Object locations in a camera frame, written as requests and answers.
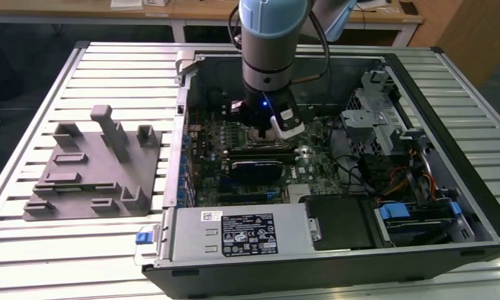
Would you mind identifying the CPU socket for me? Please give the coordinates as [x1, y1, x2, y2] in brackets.
[242, 123, 286, 149]

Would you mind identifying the black RAM stick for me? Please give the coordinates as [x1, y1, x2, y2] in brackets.
[228, 149, 295, 157]
[230, 154, 298, 164]

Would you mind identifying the black graphics card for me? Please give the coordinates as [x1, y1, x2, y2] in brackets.
[228, 159, 284, 185]

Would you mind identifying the green motherboard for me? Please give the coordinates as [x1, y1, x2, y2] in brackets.
[182, 106, 348, 208]

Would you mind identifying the metal drive cage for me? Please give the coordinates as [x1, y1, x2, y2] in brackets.
[340, 70, 426, 157]

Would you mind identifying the silver heat sink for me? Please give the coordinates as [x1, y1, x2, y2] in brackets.
[287, 184, 312, 204]

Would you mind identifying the black expansion slot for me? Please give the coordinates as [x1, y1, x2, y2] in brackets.
[216, 192, 268, 203]

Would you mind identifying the black plastic shroud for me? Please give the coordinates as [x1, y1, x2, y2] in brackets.
[299, 193, 391, 251]

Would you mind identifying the grey parts rack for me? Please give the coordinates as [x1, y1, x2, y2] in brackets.
[21, 105, 164, 223]

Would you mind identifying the grey power supply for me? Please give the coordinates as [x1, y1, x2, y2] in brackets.
[168, 204, 320, 262]

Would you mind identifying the blue disk carrier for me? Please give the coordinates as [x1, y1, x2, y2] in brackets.
[379, 202, 412, 221]

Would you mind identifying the black PC case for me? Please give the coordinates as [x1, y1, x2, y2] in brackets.
[142, 51, 500, 299]

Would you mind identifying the wooden desk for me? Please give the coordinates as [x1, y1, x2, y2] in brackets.
[0, 0, 426, 48]

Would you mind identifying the wooden cabinet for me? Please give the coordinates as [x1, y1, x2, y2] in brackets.
[408, 0, 500, 85]

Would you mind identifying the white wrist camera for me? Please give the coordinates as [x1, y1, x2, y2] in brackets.
[270, 107, 306, 139]

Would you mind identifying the grey case handle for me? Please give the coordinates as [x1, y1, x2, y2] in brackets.
[175, 49, 199, 84]

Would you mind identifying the black camera cable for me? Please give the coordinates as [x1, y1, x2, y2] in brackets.
[291, 9, 332, 84]

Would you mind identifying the coloured wire bundle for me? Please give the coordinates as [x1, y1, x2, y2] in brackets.
[383, 149, 439, 201]

